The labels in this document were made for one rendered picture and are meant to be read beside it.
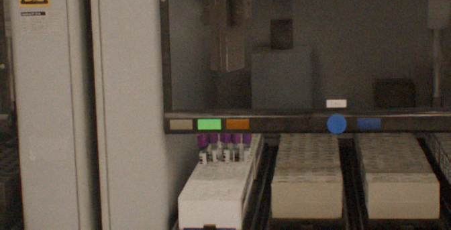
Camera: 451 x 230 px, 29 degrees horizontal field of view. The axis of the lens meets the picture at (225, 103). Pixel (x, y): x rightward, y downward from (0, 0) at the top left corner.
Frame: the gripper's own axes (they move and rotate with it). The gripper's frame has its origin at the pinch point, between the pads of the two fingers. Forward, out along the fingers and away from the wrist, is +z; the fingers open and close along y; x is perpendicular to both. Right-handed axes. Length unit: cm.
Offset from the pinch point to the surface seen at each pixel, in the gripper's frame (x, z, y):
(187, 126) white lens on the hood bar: 55, 21, -37
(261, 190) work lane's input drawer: 81, 38, -37
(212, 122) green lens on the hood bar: 57, 20, -33
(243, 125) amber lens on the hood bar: 58, 21, -29
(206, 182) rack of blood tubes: 63, 32, -38
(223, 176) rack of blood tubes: 68, 32, -38
